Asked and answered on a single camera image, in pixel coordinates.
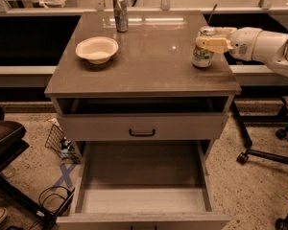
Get grey drawer cabinet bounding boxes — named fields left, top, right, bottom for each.
left=44, top=10, right=242, bottom=230

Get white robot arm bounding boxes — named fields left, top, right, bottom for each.
left=195, top=26, right=288, bottom=77

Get white paper bowl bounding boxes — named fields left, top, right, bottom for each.
left=76, top=36, right=119, bottom=64

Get green 7up soda can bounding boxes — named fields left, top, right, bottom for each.
left=191, top=26, right=216, bottom=68

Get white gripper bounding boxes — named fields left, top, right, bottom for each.
left=196, top=27, right=262, bottom=61

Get black wire basket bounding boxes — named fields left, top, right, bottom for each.
left=45, top=125, right=78, bottom=161

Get black floor cable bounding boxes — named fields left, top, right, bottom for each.
left=28, top=185, right=75, bottom=230

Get closed top drawer black handle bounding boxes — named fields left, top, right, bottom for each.
left=58, top=113, right=228, bottom=141

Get dark chair left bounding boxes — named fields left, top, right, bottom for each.
left=0, top=106, right=74, bottom=230

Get open middle drawer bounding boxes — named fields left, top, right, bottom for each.
left=57, top=142, right=229, bottom=230

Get silver blue energy drink can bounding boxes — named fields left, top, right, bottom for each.
left=112, top=0, right=129, bottom=33

